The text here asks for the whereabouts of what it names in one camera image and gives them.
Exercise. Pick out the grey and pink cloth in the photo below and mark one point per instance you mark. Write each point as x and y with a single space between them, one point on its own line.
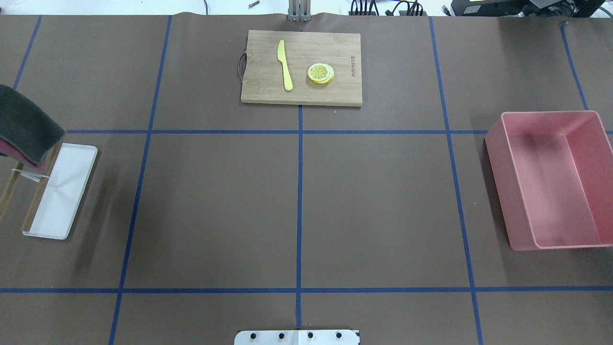
27 133

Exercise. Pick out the aluminium frame post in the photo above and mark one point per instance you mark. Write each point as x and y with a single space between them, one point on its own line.
299 11

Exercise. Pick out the wooden cutting board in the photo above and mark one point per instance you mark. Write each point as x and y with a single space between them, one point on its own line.
262 80

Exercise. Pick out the yellow lemon slice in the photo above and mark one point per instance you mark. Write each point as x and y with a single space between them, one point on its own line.
321 73

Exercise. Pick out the metal mounting plate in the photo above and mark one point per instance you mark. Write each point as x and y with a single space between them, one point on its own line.
298 337

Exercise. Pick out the pink plastic bin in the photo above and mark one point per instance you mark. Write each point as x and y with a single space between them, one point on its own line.
554 177

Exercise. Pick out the yellow plastic knife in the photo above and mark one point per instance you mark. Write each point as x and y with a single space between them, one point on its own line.
281 56

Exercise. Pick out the white rectangular tray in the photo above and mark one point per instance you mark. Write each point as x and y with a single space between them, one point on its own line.
61 188

